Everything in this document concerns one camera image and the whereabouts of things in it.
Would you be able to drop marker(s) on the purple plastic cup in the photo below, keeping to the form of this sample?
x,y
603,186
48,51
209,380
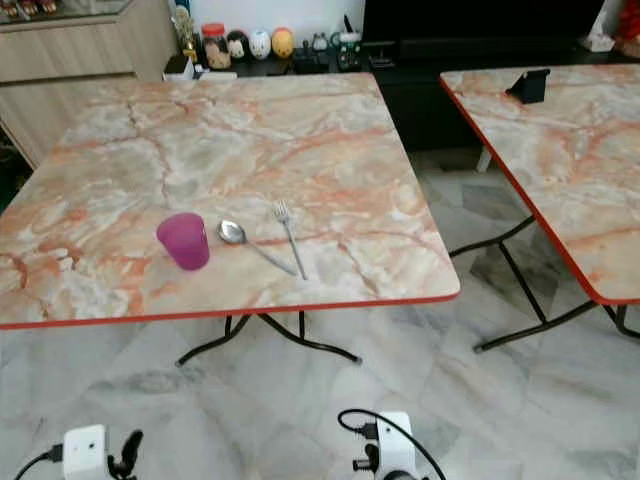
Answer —
x,y
184,244

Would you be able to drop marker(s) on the silver metal fork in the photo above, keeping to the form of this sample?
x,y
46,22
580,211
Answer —
x,y
289,232

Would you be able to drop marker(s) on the silver metal spoon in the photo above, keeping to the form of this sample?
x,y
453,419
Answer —
x,y
231,231

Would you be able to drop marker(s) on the marble pattern folding table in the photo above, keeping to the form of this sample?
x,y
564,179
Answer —
x,y
260,150

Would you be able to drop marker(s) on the marble folding table with stand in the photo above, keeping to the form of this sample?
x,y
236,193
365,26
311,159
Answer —
x,y
560,170

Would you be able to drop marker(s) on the light wooden cabinet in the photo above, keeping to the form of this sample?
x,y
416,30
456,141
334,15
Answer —
x,y
80,65

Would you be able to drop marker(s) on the black phone stand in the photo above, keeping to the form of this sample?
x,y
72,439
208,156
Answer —
x,y
530,87

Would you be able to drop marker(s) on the red lidded glass jar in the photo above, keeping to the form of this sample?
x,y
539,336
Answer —
x,y
215,50

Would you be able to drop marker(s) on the green and black mug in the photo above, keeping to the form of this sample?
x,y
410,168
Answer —
x,y
348,47

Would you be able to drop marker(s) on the black round figurine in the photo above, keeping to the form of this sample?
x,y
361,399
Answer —
x,y
237,46

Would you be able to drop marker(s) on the gold trophy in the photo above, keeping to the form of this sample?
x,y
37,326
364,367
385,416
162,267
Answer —
x,y
185,35

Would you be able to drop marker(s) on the yellow egg figurine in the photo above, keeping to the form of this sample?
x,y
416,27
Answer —
x,y
282,43

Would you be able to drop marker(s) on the white egg figurine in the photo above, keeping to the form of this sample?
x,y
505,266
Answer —
x,y
260,44

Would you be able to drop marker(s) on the black television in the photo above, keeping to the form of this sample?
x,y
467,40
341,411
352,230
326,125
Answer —
x,y
480,18

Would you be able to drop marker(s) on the white tissue box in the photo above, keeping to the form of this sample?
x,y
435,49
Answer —
x,y
600,38

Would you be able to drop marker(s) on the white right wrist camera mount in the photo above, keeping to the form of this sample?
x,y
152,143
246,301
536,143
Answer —
x,y
396,448

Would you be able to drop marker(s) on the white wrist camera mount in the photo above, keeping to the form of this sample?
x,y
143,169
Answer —
x,y
84,450
396,448

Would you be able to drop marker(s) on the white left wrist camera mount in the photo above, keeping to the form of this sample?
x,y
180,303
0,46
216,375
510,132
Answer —
x,y
84,450

